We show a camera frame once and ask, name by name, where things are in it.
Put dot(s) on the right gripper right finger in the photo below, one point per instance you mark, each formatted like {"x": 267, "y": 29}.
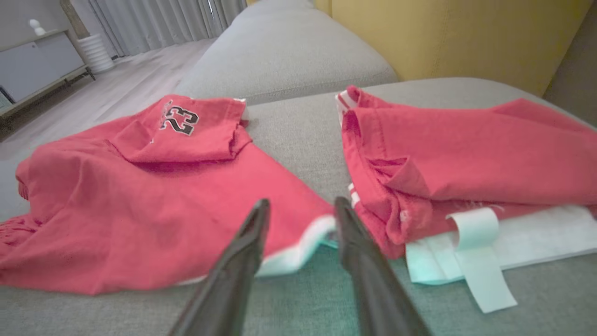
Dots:
{"x": 373, "y": 289}

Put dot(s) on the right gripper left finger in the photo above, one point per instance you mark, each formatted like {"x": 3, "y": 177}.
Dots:
{"x": 233, "y": 280}

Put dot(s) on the red basketball shorts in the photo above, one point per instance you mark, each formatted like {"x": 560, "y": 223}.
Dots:
{"x": 140, "y": 210}

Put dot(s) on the red basketball jersey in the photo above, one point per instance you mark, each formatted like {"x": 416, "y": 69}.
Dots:
{"x": 466, "y": 154}

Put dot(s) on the small grey sofa cushion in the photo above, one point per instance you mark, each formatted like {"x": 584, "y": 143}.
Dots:
{"x": 289, "y": 56}

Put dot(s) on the white ribbed cylinder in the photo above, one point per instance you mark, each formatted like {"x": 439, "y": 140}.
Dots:
{"x": 95, "y": 53}

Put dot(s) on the yellow sofa cushion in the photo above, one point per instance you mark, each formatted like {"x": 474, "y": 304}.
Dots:
{"x": 457, "y": 37}

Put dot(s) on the grey curtain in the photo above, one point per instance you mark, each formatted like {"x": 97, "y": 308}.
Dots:
{"x": 163, "y": 21}

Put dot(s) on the grey low cabinet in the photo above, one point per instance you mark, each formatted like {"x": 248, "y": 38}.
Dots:
{"x": 37, "y": 70}

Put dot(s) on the small white figurine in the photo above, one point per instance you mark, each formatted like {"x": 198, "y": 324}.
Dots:
{"x": 37, "y": 27}

